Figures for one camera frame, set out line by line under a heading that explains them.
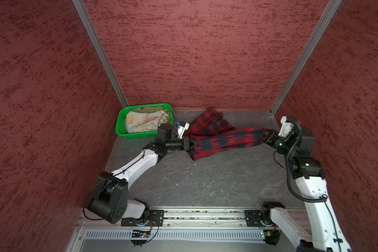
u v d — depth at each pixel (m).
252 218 0.74
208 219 0.76
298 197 0.42
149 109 1.13
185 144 0.70
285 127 0.61
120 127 1.01
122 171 0.46
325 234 0.38
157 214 0.76
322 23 0.76
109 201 0.42
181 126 0.75
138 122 1.07
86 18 0.74
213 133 1.03
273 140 0.61
